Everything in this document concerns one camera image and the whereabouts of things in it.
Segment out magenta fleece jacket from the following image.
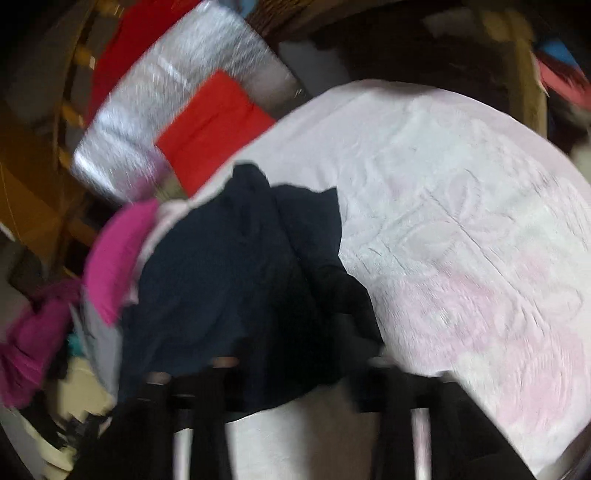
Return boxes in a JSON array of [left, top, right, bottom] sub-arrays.
[[0, 281, 85, 409]]

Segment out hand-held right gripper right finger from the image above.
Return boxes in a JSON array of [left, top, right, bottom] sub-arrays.
[[358, 357, 536, 480]]

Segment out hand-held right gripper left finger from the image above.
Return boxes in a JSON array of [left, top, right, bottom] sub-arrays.
[[111, 357, 241, 480]]

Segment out magenta pillow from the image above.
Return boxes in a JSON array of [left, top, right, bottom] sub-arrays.
[[83, 198, 161, 326]]

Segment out grey garment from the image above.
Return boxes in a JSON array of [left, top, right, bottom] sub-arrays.
[[78, 302, 126, 403]]

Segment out white embossed bedsheet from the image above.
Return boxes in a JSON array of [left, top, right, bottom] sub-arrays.
[[175, 79, 591, 480]]

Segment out wooden chair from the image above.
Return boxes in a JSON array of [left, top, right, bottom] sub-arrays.
[[0, 134, 95, 278]]

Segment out silver foil insulation board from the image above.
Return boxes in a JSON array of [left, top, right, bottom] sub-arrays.
[[71, 0, 302, 205]]

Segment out red pillow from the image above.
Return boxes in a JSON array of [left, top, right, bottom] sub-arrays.
[[155, 70, 277, 198]]

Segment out navy blue zip jacket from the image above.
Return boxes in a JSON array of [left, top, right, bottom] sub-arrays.
[[117, 163, 385, 422]]

